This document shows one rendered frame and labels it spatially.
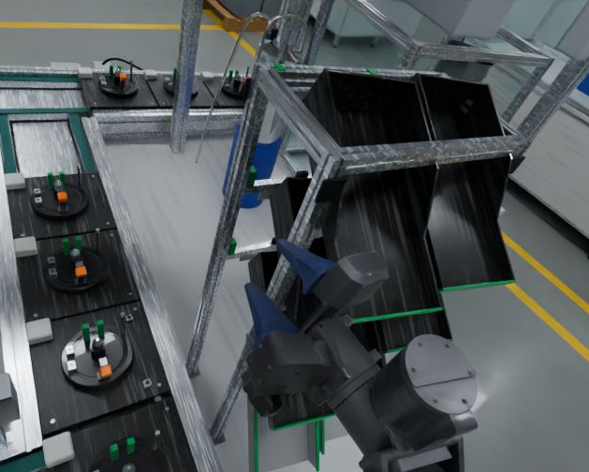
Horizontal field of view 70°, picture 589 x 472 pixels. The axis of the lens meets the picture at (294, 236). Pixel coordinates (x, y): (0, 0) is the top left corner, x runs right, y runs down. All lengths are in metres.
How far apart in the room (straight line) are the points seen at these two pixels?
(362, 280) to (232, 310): 0.92
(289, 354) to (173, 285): 0.95
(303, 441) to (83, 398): 0.45
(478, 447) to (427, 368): 2.20
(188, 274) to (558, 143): 3.50
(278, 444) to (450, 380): 0.64
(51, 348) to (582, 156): 3.90
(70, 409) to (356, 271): 0.75
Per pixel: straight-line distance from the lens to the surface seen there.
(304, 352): 0.35
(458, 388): 0.33
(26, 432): 1.00
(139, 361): 1.02
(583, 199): 4.24
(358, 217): 0.52
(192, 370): 1.12
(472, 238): 0.65
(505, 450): 2.61
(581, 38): 1.82
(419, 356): 0.32
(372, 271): 0.36
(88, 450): 0.96
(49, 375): 1.02
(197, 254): 1.35
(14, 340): 1.09
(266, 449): 0.92
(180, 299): 1.24
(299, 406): 0.77
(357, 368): 0.38
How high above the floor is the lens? 1.88
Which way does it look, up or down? 43 degrees down
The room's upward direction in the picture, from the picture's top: 23 degrees clockwise
